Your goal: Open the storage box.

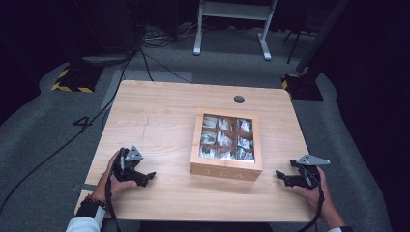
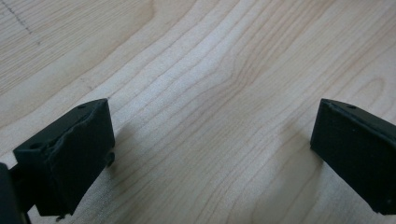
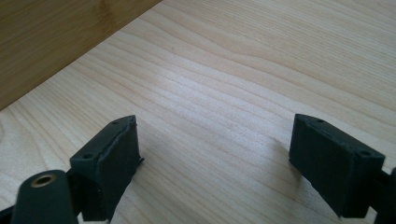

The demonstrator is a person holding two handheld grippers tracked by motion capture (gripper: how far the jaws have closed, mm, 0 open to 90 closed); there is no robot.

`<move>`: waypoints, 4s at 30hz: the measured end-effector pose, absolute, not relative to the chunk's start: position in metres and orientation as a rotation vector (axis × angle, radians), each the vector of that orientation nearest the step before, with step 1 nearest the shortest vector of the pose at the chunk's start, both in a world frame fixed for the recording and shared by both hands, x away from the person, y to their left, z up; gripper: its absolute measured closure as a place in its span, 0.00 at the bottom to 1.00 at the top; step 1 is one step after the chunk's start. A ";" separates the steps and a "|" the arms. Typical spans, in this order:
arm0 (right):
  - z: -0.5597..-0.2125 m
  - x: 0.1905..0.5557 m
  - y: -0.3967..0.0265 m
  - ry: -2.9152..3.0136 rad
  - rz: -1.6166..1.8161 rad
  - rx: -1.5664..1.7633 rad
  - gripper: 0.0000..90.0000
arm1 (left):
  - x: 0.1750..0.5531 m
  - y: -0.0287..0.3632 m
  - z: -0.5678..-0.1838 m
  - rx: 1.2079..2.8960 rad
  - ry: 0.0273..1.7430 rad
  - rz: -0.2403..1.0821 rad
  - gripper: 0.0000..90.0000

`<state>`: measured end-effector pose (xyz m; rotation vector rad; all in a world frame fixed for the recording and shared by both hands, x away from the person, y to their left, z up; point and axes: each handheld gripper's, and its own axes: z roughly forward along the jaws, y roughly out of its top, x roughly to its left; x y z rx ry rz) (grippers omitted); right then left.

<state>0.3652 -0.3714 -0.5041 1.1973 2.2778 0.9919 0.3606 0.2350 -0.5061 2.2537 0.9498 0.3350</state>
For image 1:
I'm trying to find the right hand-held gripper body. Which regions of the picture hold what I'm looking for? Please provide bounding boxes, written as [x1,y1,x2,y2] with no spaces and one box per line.
[296,154,332,191]

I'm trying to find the grey tape strip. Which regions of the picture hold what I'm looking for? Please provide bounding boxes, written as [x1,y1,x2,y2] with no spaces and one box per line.
[73,183,98,193]

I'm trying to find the long black floor cable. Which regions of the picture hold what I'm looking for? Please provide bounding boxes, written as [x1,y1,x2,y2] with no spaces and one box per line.
[0,47,140,215]

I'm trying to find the assortment of tea bags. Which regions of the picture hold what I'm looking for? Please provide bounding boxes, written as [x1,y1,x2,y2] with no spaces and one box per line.
[198,115,255,161]

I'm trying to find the person's dark lap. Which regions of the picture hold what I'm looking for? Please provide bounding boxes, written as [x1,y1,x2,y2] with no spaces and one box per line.
[138,220,274,232]

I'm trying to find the black tripod legs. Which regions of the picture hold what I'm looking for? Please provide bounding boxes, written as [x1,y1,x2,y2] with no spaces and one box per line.
[282,28,312,65]

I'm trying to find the person's right hand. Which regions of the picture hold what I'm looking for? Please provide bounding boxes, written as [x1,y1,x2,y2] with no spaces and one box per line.
[292,165,337,216]

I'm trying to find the white metal stand frame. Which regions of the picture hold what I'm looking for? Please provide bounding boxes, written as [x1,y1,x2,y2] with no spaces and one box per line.
[192,0,278,62]

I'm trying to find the hand-held gripper cable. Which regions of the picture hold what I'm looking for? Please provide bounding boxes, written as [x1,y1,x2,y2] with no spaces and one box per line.
[104,176,122,232]
[298,185,325,232]

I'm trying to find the left hand-held gripper cable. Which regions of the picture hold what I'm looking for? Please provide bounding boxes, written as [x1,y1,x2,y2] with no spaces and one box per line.
[104,176,122,232]

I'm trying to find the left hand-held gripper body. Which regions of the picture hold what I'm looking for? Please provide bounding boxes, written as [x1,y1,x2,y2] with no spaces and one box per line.
[110,145,145,183]

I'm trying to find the black yellow striped stand base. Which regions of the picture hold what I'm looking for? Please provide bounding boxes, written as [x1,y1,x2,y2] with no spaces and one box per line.
[50,65,104,94]
[281,73,324,102]

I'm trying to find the grey flat stand base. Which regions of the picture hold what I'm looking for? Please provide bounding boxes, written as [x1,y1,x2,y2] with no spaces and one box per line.
[81,53,132,68]

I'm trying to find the person's left hand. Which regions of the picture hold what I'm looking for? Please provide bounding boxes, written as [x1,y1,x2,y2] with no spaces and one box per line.
[93,150,138,203]

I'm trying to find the beaded bracelet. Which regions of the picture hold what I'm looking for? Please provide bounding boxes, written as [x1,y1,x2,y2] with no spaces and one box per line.
[80,194,107,211]

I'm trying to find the thin black floor cable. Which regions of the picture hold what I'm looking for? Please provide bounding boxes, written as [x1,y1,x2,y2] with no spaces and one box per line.
[138,47,193,85]

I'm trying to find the right hand-held gripper cable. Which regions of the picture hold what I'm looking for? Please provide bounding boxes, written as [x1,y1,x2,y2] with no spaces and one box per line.
[298,185,325,232]

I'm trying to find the dark slanted stand pole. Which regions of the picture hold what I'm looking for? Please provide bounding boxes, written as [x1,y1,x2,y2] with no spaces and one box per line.
[295,0,352,73]

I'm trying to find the bundle of floor cables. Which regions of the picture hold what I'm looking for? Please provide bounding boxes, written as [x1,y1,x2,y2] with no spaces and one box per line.
[140,21,202,50]

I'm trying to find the wooden tea box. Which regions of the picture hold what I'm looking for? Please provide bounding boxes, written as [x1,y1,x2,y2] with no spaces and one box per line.
[189,108,264,183]

